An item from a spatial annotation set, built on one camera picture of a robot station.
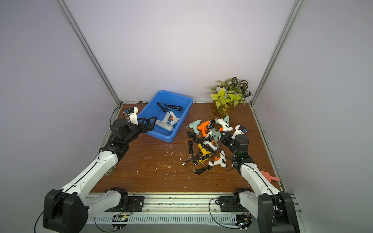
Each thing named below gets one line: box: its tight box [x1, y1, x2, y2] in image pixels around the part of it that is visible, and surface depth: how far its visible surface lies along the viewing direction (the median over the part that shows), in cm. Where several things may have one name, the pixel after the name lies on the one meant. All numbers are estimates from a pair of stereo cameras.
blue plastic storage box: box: [137, 90, 193, 143], surface depth 113 cm
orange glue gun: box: [197, 120, 211, 137], surface depth 104 cm
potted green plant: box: [209, 76, 253, 118], surface depth 97 cm
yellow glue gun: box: [193, 143, 212, 166], surface depth 88 cm
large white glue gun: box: [155, 111, 180, 132], surface depth 105 cm
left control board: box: [111, 214, 129, 230], surface depth 72 cm
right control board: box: [234, 212, 253, 232], surface depth 71 cm
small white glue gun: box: [208, 150, 227, 168], surface depth 88 cm
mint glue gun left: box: [188, 119, 203, 135], surface depth 105 cm
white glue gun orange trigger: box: [169, 111, 181, 126], surface depth 109 cm
